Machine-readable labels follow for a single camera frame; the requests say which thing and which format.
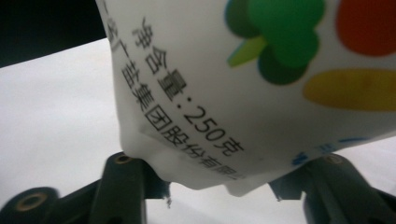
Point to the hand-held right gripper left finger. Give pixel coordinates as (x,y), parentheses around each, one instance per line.
(121,193)

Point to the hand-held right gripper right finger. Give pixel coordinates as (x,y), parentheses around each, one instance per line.
(336,193)

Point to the white and blue pouch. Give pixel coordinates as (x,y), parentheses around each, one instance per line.
(218,77)

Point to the pale grey table mat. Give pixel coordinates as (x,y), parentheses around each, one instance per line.
(53,124)

